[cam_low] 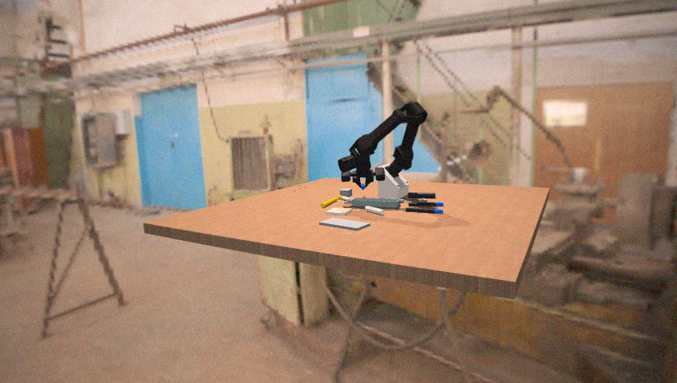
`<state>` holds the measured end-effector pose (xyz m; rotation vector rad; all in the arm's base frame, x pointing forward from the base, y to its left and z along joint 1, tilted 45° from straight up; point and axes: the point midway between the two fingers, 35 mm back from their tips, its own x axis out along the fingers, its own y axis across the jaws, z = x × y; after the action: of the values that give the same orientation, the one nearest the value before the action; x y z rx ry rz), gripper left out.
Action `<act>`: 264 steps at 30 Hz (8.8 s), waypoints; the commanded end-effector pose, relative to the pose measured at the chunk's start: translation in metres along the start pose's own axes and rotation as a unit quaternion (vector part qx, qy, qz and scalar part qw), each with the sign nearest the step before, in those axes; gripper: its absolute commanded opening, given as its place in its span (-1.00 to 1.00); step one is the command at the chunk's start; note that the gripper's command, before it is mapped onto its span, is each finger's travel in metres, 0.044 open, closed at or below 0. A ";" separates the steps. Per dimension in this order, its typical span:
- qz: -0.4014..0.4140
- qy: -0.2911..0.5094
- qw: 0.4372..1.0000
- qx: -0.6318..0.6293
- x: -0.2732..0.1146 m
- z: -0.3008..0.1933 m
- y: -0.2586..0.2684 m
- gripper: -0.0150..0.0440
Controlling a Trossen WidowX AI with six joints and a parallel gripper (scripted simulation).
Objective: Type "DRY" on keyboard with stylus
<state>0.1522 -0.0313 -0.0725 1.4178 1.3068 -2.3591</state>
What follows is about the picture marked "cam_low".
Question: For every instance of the letter keyboard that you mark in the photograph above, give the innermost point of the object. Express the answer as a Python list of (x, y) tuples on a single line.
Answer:
[(376, 202)]

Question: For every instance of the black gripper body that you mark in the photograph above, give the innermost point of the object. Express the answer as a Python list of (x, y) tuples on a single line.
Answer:
[(364, 172)]

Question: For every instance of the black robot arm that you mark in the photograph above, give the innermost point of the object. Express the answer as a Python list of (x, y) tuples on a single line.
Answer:
[(403, 154)]

